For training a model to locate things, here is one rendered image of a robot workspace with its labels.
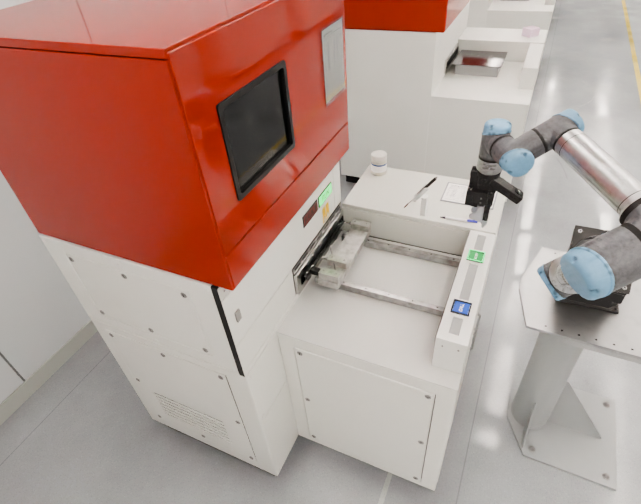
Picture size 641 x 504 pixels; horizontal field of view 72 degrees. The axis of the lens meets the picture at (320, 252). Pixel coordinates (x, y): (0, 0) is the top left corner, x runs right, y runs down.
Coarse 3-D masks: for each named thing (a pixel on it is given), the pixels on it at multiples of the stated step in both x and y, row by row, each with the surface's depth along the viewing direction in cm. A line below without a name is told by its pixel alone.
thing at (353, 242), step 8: (352, 232) 185; (360, 232) 184; (368, 232) 184; (344, 240) 181; (352, 240) 181; (360, 240) 180; (344, 248) 177; (352, 248) 177; (360, 248) 179; (344, 256) 174; (352, 256) 173; (352, 264) 173; (344, 272) 167; (320, 280) 164; (336, 288) 163
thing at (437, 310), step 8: (344, 288) 167; (352, 288) 165; (360, 288) 164; (368, 288) 163; (368, 296) 164; (376, 296) 162; (384, 296) 160; (392, 296) 159; (400, 296) 159; (400, 304) 159; (408, 304) 158; (416, 304) 156; (424, 304) 155; (432, 304) 155; (432, 312) 155; (440, 312) 153
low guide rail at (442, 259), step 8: (368, 240) 185; (376, 248) 184; (384, 248) 183; (392, 248) 181; (400, 248) 179; (408, 248) 179; (416, 256) 178; (424, 256) 176; (432, 256) 174; (440, 256) 174; (448, 256) 173; (448, 264) 174; (456, 264) 172
